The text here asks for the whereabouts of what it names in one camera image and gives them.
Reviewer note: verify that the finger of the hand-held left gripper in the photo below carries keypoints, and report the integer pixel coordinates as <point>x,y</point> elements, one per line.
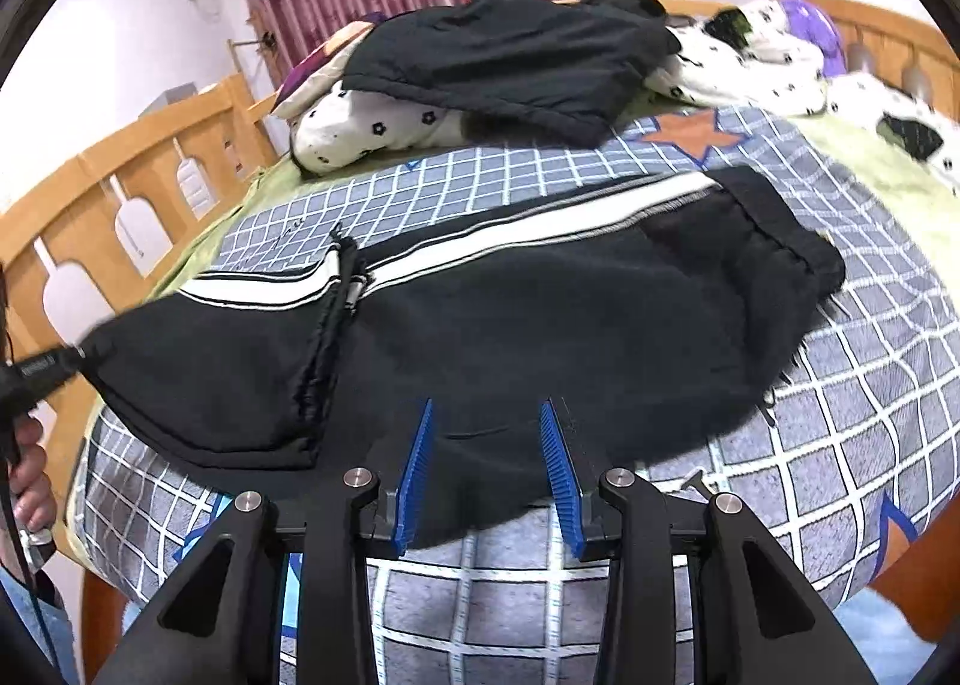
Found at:
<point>45,373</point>

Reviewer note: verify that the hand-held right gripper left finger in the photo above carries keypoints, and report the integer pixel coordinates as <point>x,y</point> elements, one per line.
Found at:
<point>412,482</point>

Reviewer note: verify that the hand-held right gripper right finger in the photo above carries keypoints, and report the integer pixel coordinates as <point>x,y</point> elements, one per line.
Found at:
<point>562,482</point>

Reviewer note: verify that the black pants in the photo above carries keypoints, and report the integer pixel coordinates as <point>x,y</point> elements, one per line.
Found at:
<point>562,317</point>

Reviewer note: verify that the person's left hand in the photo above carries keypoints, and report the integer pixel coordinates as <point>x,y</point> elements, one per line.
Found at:
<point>37,482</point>

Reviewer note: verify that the grey checked blanket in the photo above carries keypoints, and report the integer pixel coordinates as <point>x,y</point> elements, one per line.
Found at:
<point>510,602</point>

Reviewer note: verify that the grey box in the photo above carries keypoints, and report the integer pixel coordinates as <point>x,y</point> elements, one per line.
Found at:
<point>169,101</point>

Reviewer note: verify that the white floral quilt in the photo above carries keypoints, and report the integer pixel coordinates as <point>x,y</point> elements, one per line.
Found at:
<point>360,130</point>

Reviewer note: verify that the wooden coat rack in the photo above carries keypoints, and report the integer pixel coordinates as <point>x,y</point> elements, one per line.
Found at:
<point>264,92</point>

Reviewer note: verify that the purple orange patterned pillow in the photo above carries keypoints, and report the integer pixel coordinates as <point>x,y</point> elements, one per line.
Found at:
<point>315,66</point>

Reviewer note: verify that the black jacket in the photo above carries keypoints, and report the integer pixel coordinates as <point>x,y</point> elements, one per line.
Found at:
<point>510,54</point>

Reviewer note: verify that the green bed sheet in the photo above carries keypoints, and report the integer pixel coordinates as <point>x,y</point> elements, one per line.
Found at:
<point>900,205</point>

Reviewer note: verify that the white floral pillow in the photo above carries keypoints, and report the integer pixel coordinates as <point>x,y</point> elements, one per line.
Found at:
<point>862,100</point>

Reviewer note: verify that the purple plush toy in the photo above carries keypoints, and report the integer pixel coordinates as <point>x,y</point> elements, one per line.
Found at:
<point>814,24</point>

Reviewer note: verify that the wooden bed frame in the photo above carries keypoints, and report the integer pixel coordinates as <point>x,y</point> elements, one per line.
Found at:
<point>97,160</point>

